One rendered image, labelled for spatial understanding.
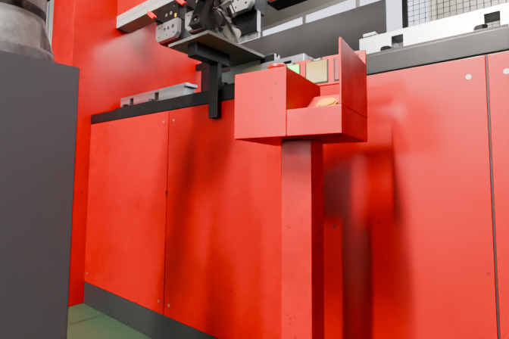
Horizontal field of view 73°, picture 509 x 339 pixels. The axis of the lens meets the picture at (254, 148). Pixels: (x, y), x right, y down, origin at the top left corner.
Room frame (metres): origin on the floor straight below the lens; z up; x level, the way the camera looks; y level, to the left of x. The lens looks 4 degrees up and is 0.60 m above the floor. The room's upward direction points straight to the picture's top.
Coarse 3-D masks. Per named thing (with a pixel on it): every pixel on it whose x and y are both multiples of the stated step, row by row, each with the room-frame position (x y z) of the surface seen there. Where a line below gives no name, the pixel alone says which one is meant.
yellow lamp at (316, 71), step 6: (324, 60) 0.69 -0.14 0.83; (306, 66) 0.71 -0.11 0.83; (312, 66) 0.70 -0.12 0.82; (318, 66) 0.69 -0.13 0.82; (324, 66) 0.69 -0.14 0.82; (312, 72) 0.70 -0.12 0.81; (318, 72) 0.69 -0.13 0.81; (324, 72) 0.69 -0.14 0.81; (312, 78) 0.70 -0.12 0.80; (318, 78) 0.69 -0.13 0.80; (324, 78) 0.69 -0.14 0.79
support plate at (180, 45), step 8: (208, 32) 0.93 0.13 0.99; (184, 40) 0.99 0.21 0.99; (192, 40) 0.98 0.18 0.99; (200, 40) 0.98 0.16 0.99; (208, 40) 0.98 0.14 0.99; (216, 40) 0.98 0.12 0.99; (224, 40) 0.98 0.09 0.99; (176, 48) 1.05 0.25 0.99; (184, 48) 1.05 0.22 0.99; (216, 48) 1.05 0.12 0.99; (224, 48) 1.05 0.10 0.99; (232, 48) 1.05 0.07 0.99; (240, 48) 1.05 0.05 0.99; (248, 48) 1.07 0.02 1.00; (232, 56) 1.12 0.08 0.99; (240, 56) 1.12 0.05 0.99; (248, 56) 1.12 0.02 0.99; (256, 56) 1.11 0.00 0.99; (232, 64) 1.20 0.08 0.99
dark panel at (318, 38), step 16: (384, 0) 1.39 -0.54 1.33; (336, 16) 1.52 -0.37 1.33; (352, 16) 1.48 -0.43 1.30; (368, 16) 1.43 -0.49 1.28; (384, 16) 1.39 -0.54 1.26; (288, 32) 1.69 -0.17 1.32; (304, 32) 1.63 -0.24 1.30; (320, 32) 1.57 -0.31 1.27; (336, 32) 1.52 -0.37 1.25; (352, 32) 1.48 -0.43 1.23; (368, 32) 1.43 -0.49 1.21; (384, 32) 1.39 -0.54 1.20; (256, 48) 1.82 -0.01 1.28; (272, 48) 1.75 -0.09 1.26; (288, 48) 1.69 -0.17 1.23; (304, 48) 1.63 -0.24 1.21; (320, 48) 1.57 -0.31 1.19; (336, 48) 1.52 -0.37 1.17; (352, 48) 1.48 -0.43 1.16; (208, 64) 2.05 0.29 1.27; (208, 80) 2.05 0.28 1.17
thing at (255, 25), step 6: (252, 12) 1.18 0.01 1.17; (258, 12) 1.17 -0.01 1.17; (240, 18) 1.21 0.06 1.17; (246, 18) 1.20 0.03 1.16; (252, 18) 1.18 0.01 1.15; (258, 18) 1.17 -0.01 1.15; (240, 24) 1.21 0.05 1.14; (246, 24) 1.19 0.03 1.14; (252, 24) 1.18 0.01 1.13; (258, 24) 1.17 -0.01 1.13; (240, 30) 1.21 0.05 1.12; (246, 30) 1.19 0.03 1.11; (252, 30) 1.18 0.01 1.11; (258, 30) 1.17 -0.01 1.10; (240, 36) 1.22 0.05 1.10; (246, 36) 1.21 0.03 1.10; (252, 36) 1.19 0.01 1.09; (258, 36) 1.17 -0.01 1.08; (240, 42) 1.23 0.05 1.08
